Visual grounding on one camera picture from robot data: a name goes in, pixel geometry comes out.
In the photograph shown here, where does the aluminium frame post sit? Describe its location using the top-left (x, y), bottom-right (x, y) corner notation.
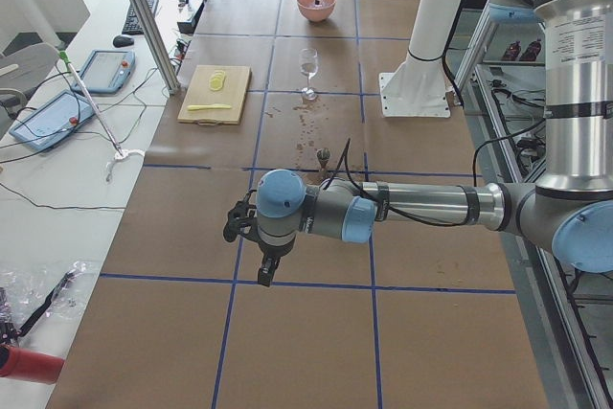
top-left (129, 0), bottom-right (180, 95)

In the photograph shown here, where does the front lemon slice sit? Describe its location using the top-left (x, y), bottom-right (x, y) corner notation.
top-left (209, 80), bottom-right (224, 92)

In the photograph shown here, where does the yellow plastic knife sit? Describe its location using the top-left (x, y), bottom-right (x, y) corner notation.
top-left (187, 103), bottom-right (233, 112)

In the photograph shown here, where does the red cylinder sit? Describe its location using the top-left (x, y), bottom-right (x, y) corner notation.
top-left (1, 344), bottom-right (65, 384)

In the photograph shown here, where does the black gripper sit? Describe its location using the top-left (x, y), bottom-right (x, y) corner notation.
top-left (257, 231), bottom-right (293, 286)

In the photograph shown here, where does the black computer mouse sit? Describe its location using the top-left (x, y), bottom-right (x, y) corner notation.
top-left (112, 34), bottom-right (134, 48)

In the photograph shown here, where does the bamboo cutting board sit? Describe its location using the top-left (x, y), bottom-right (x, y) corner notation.
top-left (177, 65), bottom-right (251, 125)

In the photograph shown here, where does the metal rod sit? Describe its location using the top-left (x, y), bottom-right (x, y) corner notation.
top-left (58, 51), bottom-right (122, 154)

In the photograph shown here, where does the steel double jigger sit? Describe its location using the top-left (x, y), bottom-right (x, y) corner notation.
top-left (316, 148), bottom-right (330, 179)

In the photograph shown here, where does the near teach pendant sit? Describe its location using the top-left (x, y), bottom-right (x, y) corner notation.
top-left (9, 90), bottom-right (94, 152)

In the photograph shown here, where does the pile of ice cubes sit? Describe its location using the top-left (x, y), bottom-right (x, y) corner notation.
top-left (306, 0), bottom-right (329, 11)

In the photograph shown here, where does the teach pendant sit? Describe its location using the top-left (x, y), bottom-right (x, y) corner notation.
top-left (9, 90), bottom-right (94, 152)
top-left (78, 50), bottom-right (135, 95)

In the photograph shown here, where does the far teach pendant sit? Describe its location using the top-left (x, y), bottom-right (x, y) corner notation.
top-left (78, 50), bottom-right (135, 95)

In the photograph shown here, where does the pink bowl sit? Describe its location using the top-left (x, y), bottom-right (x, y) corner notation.
top-left (296, 0), bottom-right (336, 22)

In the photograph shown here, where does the black keyboard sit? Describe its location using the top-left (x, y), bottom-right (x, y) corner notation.
top-left (121, 0), bottom-right (162, 36)

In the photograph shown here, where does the clear wine glass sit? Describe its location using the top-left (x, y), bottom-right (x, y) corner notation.
top-left (299, 48), bottom-right (319, 101)

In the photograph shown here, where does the clear plastic bag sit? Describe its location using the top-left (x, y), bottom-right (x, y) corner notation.
top-left (1, 261), bottom-right (102, 347)

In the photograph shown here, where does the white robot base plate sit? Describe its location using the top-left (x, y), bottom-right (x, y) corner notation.
top-left (378, 73), bottom-right (451, 118)

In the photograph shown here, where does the grey office chair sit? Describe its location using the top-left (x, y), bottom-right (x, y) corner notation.
top-left (1, 42), bottom-right (58, 118)

